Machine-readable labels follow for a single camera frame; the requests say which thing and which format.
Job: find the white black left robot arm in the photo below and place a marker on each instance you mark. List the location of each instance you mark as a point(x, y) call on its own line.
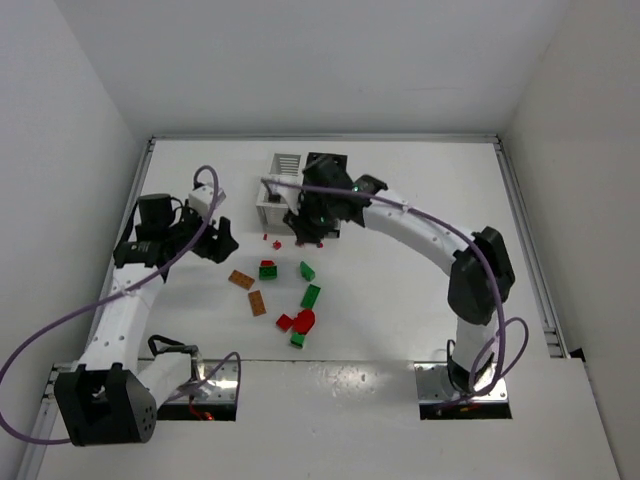
point(113, 394)

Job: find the black slatted container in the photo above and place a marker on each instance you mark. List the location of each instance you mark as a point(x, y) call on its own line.
point(326, 170)

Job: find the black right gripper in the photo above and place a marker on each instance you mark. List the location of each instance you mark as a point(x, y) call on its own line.
point(308, 225)

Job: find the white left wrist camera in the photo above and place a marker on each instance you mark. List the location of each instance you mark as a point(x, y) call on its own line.
point(201, 198)

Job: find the green square lego brick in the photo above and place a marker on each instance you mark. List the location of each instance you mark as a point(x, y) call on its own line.
point(268, 270)

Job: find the brown lego plate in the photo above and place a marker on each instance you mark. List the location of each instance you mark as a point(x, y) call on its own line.
point(241, 280)
point(256, 302)

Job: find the small red lego brick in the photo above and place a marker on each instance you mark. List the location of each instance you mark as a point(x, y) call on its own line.
point(284, 323)

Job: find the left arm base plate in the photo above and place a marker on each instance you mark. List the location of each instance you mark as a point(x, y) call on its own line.
point(210, 383)

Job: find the green slope lego brick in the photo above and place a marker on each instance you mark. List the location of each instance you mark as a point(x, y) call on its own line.
point(306, 271)

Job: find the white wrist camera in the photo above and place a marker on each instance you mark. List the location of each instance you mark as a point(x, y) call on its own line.
point(280, 192)
point(201, 198)

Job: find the white slatted container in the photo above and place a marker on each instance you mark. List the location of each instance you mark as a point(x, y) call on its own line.
point(271, 203)

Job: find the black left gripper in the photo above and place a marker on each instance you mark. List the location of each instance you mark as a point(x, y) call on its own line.
point(211, 240)

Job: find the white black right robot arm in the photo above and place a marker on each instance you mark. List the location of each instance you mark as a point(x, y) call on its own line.
point(476, 263)

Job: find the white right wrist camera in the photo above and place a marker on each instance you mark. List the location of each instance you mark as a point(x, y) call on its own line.
point(280, 192)

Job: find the small green lego brick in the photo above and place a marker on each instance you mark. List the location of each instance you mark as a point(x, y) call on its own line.
point(297, 340)

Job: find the green lego plate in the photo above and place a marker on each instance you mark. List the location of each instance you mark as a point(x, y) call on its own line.
point(310, 296)

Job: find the red rounded lego brick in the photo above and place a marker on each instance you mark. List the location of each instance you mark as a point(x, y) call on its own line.
point(304, 321)

